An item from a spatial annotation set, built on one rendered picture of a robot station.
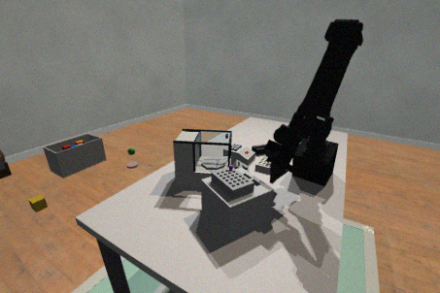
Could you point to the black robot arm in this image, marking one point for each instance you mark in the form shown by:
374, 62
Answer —
341, 34

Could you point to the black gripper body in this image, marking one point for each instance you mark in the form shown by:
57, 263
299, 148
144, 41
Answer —
279, 162

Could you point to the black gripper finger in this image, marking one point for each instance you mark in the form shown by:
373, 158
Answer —
275, 172
272, 166

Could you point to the white tube rack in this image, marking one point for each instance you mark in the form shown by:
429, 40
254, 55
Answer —
262, 166

